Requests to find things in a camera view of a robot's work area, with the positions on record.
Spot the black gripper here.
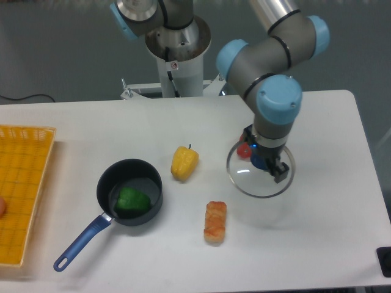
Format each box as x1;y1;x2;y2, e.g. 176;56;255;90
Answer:
242;125;290;183

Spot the glass pot lid blue knob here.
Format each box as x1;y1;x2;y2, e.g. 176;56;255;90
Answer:
226;142;296;198

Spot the braided bread loaf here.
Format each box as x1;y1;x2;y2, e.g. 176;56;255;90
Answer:
203;201;227;244

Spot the dark pot blue handle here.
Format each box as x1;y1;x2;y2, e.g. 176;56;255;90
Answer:
53;159;163;272

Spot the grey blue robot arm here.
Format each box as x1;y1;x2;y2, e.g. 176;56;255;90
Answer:
110;1;330;183

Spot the red bell pepper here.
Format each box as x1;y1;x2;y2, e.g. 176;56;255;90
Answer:
236;134;252;159

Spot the yellow bell pepper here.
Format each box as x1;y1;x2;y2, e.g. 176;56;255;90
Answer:
170;144;199;182

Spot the black device table corner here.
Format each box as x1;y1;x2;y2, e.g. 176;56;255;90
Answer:
376;247;391;278

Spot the green bell pepper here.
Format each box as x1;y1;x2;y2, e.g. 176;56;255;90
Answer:
114;187;151;217

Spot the yellow wicker basket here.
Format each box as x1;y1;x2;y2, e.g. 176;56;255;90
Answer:
1;125;56;267

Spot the orange round food item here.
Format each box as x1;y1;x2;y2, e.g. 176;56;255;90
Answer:
0;197;7;217

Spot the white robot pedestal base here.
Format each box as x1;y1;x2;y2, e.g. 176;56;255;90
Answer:
120;16;226;100

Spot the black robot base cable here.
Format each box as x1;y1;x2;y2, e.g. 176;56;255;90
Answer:
164;45;181;98

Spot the black floor cable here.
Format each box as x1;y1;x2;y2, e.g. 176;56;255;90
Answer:
0;93;56;103

